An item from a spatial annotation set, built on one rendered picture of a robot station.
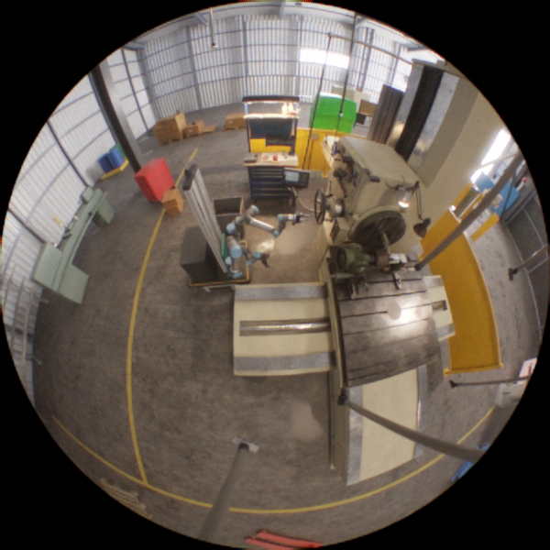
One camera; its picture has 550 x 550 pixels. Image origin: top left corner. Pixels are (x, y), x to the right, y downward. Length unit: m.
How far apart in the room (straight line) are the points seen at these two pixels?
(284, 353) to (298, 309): 0.47
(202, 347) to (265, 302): 1.27
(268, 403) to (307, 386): 0.58
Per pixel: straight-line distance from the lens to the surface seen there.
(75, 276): 5.10
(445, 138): 1.84
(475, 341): 3.62
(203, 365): 2.73
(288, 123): 3.38
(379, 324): 1.83
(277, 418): 2.69
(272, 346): 1.82
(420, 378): 2.72
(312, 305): 1.93
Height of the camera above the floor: 2.53
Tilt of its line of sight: 65 degrees down
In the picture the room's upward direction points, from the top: straight up
